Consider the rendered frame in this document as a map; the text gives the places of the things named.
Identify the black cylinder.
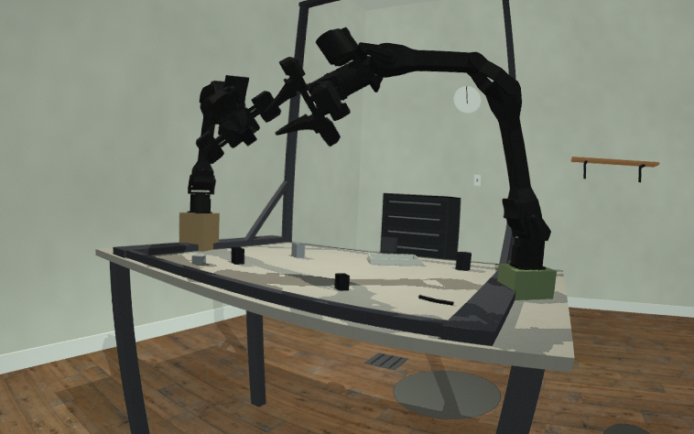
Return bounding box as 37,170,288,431
455,252,472,271

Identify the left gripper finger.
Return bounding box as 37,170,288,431
263,79,297,115
276,114,319,136

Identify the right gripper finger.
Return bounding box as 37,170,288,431
219,119,243,148
235,107,260,133

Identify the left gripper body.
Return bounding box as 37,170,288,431
279,57,350,146

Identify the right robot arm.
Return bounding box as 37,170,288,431
188,75,249,213

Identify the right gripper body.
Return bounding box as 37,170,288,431
196,91,281,164

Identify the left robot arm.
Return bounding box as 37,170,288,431
309,27,551,270

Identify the black thin bar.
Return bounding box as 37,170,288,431
418,295,454,306

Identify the black metal overhead frame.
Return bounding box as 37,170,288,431
244,0,516,264

